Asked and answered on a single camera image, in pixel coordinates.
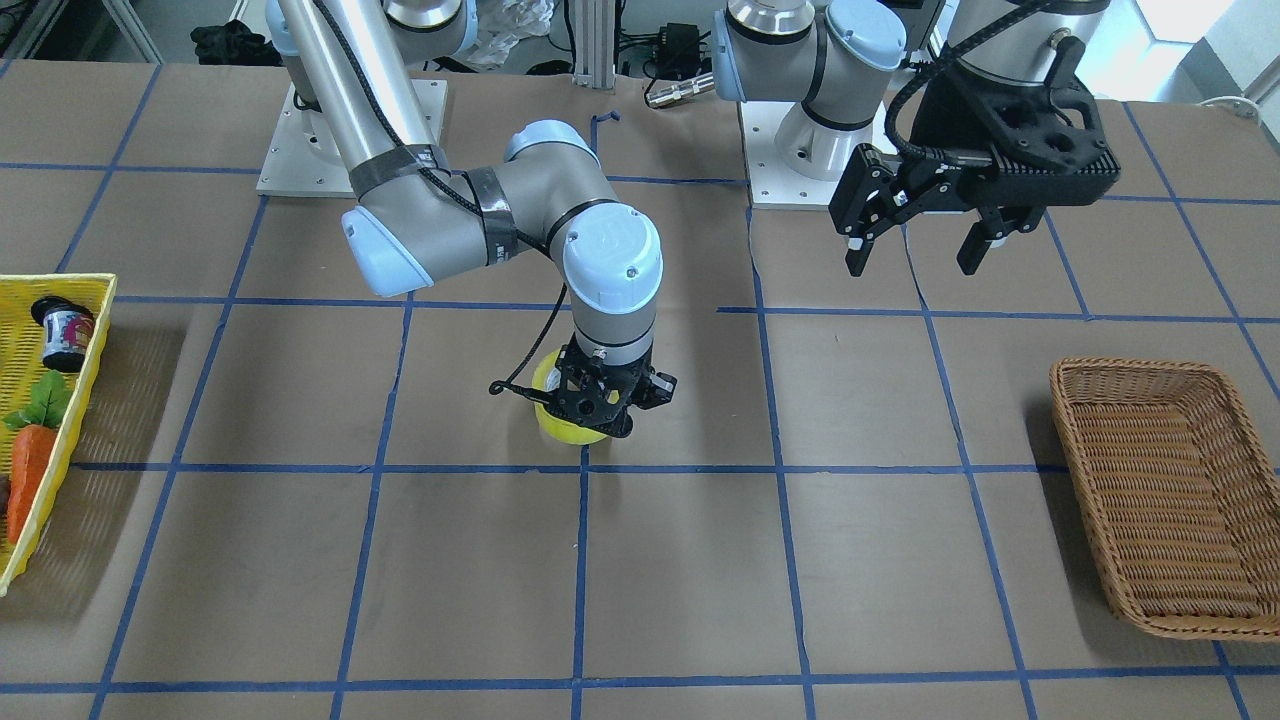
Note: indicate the aluminium frame post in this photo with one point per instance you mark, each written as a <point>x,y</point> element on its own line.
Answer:
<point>594,26</point>

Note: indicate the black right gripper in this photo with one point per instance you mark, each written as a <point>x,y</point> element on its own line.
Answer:
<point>655,388</point>

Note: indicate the orange toy carrot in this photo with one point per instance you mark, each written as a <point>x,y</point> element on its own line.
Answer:
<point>36,426</point>

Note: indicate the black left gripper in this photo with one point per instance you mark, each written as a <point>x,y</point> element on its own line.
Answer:
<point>940,122</point>

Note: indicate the brown wicker basket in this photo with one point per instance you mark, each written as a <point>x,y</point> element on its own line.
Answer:
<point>1177,494</point>

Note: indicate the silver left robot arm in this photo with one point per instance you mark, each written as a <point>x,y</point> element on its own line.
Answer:
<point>837,61</point>

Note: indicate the small printed can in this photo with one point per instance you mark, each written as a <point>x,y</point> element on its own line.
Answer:
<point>68,330</point>

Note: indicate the yellow plastic basket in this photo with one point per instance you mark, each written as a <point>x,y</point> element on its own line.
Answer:
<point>21,347</point>

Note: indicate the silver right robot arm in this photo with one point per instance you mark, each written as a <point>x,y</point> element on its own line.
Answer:
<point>416,222</point>

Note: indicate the yellow tape roll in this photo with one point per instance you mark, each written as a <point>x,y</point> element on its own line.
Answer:
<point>546,377</point>

